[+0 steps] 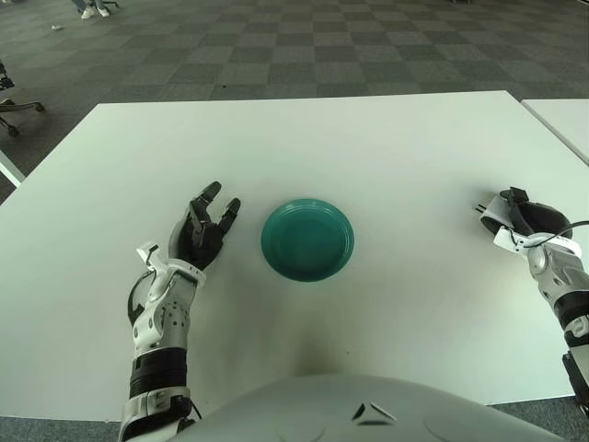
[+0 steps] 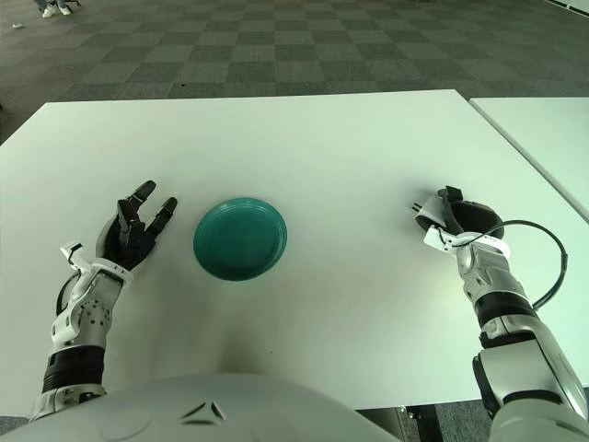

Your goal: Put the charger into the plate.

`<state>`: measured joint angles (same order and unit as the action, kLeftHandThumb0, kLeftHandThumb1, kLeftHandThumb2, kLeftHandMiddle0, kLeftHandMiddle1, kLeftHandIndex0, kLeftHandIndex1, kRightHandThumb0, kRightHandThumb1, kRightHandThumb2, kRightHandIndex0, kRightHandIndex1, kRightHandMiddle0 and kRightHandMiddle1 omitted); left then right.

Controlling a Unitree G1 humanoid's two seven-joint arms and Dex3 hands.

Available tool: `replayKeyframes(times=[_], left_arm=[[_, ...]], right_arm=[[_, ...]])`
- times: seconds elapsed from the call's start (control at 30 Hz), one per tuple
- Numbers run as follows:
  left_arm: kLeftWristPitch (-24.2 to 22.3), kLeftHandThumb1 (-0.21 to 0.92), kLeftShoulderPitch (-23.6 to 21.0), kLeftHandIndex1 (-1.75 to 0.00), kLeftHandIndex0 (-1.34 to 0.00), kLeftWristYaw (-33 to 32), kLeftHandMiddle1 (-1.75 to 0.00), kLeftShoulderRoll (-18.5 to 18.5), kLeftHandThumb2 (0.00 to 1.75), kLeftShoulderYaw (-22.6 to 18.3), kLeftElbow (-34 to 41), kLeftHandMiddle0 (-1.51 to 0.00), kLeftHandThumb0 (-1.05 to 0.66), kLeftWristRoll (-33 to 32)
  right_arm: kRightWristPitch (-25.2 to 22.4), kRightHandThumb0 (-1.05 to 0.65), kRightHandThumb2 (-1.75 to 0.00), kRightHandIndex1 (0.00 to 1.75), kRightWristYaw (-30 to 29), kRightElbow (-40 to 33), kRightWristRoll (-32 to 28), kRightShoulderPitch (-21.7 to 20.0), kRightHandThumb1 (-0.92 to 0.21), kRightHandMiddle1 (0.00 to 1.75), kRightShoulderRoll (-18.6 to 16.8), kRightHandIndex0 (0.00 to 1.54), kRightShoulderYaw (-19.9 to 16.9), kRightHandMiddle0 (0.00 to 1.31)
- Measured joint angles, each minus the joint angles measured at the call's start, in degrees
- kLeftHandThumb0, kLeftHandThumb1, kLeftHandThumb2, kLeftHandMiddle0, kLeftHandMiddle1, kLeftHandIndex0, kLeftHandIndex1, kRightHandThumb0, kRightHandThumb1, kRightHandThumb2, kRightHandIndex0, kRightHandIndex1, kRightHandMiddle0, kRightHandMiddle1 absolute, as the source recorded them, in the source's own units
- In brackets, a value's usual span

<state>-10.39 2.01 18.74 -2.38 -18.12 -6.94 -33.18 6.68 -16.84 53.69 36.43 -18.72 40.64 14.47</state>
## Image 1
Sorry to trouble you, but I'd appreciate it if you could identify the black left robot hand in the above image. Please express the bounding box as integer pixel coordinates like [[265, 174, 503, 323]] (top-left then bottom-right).
[[168, 181, 243, 271]]

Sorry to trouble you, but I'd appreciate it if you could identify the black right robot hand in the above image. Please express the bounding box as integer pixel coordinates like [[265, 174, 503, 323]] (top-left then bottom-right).
[[478, 186, 574, 240]]

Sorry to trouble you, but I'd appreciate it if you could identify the white charger plug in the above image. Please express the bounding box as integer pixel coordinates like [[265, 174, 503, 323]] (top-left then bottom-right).
[[472, 192, 513, 227]]

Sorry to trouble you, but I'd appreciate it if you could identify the teal green round plate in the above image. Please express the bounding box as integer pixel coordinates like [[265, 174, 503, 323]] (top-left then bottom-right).
[[260, 197, 356, 283]]

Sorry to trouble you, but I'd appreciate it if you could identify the white rectangular table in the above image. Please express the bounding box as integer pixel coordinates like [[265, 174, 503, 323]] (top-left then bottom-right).
[[0, 151, 25, 190], [520, 98, 589, 165]]

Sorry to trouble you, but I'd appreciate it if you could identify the grey robot torso shell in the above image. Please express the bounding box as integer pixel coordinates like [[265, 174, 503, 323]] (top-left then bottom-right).
[[167, 373, 572, 442]]

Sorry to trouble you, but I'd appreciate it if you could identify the black office chair base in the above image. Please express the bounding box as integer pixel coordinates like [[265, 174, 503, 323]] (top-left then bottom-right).
[[0, 59, 46, 138]]

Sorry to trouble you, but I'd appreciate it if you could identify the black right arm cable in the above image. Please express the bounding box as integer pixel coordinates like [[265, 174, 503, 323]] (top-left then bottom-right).
[[524, 221, 589, 248]]

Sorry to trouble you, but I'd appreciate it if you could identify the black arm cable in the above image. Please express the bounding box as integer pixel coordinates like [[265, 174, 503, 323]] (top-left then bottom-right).
[[127, 271, 153, 326], [524, 221, 589, 248]]

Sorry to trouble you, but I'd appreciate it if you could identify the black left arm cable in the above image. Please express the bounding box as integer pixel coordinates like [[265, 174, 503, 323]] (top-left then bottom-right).
[[127, 271, 153, 326]]

